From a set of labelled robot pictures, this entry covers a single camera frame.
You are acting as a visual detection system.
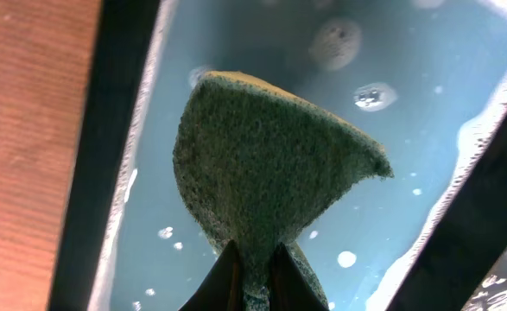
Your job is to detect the green yellow sponge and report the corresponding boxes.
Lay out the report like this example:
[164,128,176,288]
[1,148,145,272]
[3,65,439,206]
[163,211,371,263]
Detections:
[173,71,393,310]

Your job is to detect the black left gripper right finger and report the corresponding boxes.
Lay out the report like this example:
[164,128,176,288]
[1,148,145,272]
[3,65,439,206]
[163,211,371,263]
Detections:
[269,244,327,311]

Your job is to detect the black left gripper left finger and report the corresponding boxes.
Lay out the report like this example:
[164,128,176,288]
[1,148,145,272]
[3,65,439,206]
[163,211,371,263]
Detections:
[179,240,244,311]

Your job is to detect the black rectangular water tray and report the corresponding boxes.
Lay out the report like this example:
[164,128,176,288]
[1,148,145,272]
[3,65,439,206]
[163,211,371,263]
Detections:
[48,1,507,310]

